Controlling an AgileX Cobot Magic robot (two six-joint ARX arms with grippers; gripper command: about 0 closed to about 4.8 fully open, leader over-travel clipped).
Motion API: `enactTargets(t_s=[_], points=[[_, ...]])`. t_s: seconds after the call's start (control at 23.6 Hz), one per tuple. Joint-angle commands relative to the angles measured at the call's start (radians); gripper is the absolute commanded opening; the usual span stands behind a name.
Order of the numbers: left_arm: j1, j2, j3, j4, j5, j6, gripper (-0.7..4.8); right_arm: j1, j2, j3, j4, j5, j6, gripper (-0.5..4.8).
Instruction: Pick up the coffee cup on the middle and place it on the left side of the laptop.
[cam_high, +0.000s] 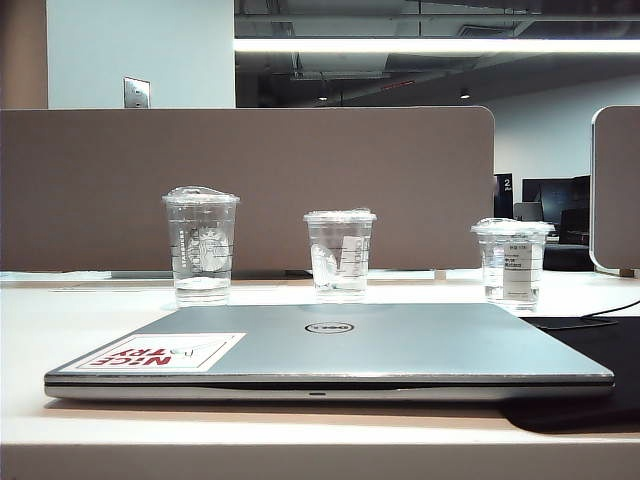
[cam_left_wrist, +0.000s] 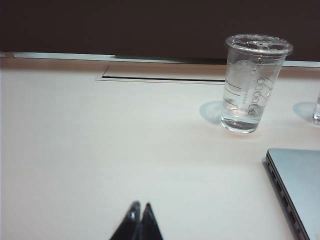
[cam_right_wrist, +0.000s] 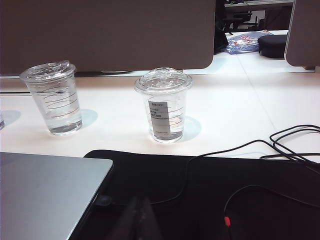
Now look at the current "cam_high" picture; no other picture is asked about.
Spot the grey office chair back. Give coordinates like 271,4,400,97
513,201,544,222

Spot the tall clear Starbucks cup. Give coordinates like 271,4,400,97
161,185,242,309

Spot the black laptop charger cable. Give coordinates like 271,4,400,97
582,298,640,319

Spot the white ceiling light strip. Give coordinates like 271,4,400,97
233,37,640,54

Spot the black sign with number two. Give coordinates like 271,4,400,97
494,173,515,219

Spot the narrow brown desk divider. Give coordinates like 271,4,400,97
589,104,640,276

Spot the black round cushion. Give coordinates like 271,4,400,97
542,241,597,272

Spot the black desk mat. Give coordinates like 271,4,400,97
494,314,640,434

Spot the metal wall switch plate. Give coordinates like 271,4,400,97
123,76,151,109

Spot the silver Dell laptop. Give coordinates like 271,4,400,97
43,302,615,402

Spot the short clear Starbucks cup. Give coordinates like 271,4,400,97
302,208,378,303

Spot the clear cup with white label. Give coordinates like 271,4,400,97
469,217,556,311

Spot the red white Nice Try sticker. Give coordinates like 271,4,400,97
75,332,247,374

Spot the black computer monitor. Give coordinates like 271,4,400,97
522,174,592,236

